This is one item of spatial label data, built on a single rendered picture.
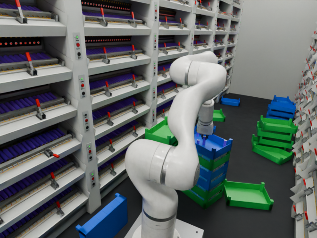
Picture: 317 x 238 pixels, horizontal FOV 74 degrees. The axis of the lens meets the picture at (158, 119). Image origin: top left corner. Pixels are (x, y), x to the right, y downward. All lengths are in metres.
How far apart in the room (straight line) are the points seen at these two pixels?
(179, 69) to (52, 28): 0.57
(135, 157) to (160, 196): 0.15
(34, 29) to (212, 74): 0.72
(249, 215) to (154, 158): 1.16
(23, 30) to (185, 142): 0.75
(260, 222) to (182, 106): 1.14
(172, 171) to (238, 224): 1.05
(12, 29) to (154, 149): 0.69
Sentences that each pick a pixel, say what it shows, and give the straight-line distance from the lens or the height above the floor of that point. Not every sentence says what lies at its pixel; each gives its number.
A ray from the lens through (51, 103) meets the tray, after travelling 1.17.
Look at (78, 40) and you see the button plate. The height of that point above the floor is 1.07.
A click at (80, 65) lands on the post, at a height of 0.95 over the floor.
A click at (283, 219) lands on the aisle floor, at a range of 1.75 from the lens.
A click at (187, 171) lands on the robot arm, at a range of 0.60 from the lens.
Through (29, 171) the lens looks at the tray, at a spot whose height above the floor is 0.52.
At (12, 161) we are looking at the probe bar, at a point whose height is 0.58.
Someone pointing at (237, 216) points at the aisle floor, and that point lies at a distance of 1.64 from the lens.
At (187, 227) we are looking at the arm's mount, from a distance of 0.98.
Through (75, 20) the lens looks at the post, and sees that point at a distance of 1.15.
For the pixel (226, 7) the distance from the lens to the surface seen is 3.62.
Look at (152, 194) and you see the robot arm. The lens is 0.70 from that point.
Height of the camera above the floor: 1.13
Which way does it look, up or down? 23 degrees down
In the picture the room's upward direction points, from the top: 2 degrees clockwise
